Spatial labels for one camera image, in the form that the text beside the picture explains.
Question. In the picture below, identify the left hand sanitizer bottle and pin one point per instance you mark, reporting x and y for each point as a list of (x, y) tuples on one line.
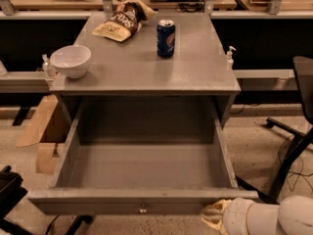
[(47, 66)]

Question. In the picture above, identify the hand sanitizer bottle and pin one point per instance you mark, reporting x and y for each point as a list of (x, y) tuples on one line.
[(229, 55), (47, 66)]

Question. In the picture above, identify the right hand sanitizer bottle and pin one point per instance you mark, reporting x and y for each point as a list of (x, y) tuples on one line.
[(229, 55)]

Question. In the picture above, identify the grey top drawer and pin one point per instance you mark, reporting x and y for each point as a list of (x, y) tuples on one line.
[(167, 153)]

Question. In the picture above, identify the brown chips bag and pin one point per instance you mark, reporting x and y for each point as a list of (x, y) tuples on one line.
[(125, 21)]

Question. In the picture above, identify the blue soda can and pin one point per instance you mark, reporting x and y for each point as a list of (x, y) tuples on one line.
[(165, 38)]

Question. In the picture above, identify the white ceramic bowl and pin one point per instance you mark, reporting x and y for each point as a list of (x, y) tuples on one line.
[(73, 61)]

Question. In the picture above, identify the black chair base left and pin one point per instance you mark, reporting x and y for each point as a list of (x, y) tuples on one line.
[(11, 192)]

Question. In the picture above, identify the cardboard box on floor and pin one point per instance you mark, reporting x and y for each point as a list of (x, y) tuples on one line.
[(48, 129)]

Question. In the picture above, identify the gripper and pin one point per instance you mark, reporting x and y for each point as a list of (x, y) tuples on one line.
[(235, 215)]

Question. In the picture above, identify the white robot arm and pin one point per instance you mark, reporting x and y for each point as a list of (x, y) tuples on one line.
[(293, 216)]

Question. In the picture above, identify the black office chair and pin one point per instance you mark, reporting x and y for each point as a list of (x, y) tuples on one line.
[(303, 74)]

